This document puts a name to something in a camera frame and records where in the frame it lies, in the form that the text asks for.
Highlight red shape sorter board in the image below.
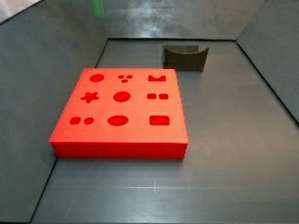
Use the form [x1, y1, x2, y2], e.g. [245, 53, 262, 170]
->
[50, 68, 188, 159]

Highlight black curved holder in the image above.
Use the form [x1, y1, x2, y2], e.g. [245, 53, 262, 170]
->
[163, 45, 210, 72]

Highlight green cylinder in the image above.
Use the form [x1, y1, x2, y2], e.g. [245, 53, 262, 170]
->
[90, 0, 104, 17]

